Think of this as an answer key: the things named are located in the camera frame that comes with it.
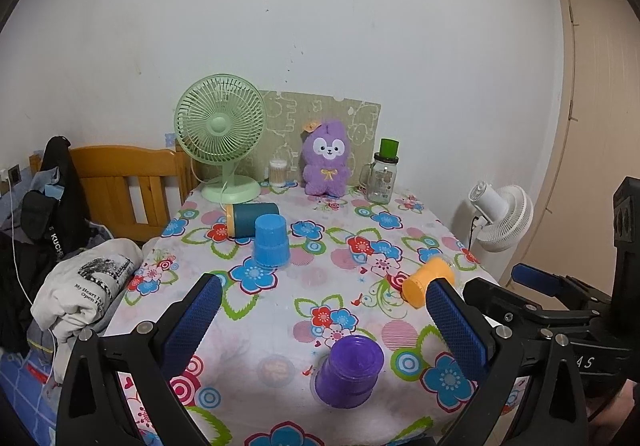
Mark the grey blue garment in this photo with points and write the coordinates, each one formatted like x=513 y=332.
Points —
x=47 y=183

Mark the blue plastic cup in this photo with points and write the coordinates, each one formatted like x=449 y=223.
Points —
x=270 y=243

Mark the purple plush toy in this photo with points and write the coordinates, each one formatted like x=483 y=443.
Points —
x=326 y=161

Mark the green desk fan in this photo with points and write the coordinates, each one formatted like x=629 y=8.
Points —
x=220 y=126

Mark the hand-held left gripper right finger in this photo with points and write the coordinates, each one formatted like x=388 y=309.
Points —
x=460 y=326

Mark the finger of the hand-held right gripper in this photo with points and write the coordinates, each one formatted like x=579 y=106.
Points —
x=537 y=278
x=495 y=298

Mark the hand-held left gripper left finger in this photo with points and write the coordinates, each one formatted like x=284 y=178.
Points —
x=192 y=326

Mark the white printed shirt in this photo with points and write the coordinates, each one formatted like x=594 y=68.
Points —
x=85 y=286

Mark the clear cotton swab jar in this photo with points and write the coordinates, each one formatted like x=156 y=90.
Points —
x=278 y=173

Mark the purple plastic cup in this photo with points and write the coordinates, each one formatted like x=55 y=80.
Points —
x=350 y=371

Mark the teal cup with yellow rim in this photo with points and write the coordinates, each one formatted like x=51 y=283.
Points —
x=247 y=218

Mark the wooden chair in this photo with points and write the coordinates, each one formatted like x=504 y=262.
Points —
x=115 y=166

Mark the orange plastic cup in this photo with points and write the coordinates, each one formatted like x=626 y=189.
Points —
x=425 y=281

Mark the glass bottle with green lid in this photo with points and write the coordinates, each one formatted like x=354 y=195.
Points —
x=381 y=178

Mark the white floor fan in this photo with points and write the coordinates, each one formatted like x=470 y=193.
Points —
x=505 y=218

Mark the black jacket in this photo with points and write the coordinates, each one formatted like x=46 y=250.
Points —
x=35 y=226

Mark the beige door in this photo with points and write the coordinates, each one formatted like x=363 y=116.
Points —
x=595 y=126

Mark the wall socket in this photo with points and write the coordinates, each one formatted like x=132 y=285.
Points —
x=14 y=174

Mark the floral tablecloth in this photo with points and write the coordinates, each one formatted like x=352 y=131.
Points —
x=300 y=296

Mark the beige patterned board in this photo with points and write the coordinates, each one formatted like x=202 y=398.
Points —
x=287 y=118

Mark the blue checked blanket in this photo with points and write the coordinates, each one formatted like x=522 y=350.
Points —
x=20 y=391

